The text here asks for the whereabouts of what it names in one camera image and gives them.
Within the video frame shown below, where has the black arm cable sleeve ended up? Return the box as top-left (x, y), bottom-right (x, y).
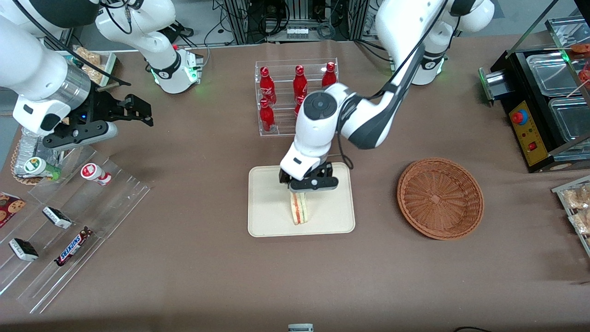
top-left (336, 0), bottom-right (454, 169)

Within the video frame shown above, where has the clear acrylic stepped display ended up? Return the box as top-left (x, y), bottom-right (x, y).
top-left (0, 148), bottom-right (152, 314)

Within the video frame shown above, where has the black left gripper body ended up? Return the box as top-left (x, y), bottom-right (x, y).
top-left (279, 161), bottom-right (334, 185)

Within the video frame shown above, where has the bagged pastry packet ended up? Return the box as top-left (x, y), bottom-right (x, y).
top-left (569, 210), bottom-right (590, 236)
top-left (563, 184), bottom-right (590, 209)

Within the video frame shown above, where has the black food warmer appliance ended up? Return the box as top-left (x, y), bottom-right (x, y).
top-left (478, 16), bottom-right (590, 174)

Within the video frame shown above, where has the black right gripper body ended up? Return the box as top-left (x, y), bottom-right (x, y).
top-left (69, 88), bottom-right (124, 126)

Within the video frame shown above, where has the aluminium frame rack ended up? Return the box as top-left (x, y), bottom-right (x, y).
top-left (224, 0), bottom-right (383, 44)

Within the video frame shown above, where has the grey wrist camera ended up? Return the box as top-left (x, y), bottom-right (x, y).
top-left (289, 177), bottom-right (339, 192)
top-left (43, 121), bottom-right (118, 151)

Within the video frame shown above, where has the black white snack pack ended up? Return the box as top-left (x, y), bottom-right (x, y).
top-left (9, 238), bottom-right (39, 262)
top-left (42, 206), bottom-right (73, 230)

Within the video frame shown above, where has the metal snack tray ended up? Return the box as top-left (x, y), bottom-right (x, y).
top-left (552, 175), bottom-right (590, 257)

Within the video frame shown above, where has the green white drink bottle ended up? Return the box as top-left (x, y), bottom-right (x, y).
top-left (24, 157), bottom-right (61, 180)

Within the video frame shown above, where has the red white yogurt bottle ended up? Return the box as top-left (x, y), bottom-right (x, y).
top-left (81, 163), bottom-right (112, 186)

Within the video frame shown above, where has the cookie packet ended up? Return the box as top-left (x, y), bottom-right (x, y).
top-left (0, 191), bottom-right (26, 229)

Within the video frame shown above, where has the clear plastic food pan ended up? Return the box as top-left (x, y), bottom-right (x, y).
top-left (549, 97), bottom-right (590, 144)
top-left (527, 52), bottom-right (578, 96)

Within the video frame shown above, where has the brown wicker basket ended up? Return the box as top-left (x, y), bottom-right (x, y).
top-left (397, 158), bottom-right (484, 240)

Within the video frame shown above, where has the cream rectangular plastic tray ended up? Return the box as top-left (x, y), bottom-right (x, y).
top-left (248, 162), bottom-right (356, 237)

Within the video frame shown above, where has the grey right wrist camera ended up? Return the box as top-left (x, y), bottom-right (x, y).
top-left (43, 121), bottom-right (118, 151)

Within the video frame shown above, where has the triangle sandwich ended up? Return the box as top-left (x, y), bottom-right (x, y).
top-left (290, 191), bottom-right (311, 225)

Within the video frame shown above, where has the clear plastic water bottle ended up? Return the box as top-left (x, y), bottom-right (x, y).
top-left (18, 127), bottom-right (58, 166)

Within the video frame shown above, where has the snickers bar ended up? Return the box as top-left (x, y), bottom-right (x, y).
top-left (54, 227), bottom-right (94, 267)

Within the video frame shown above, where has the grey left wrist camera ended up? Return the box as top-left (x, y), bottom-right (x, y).
top-left (289, 177), bottom-right (339, 192)

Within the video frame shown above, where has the clear acrylic bottle rack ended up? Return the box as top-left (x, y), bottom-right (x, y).
top-left (254, 58), bottom-right (338, 137)

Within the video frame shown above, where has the snack tray with bread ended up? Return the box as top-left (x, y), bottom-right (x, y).
top-left (69, 45), bottom-right (117, 88)

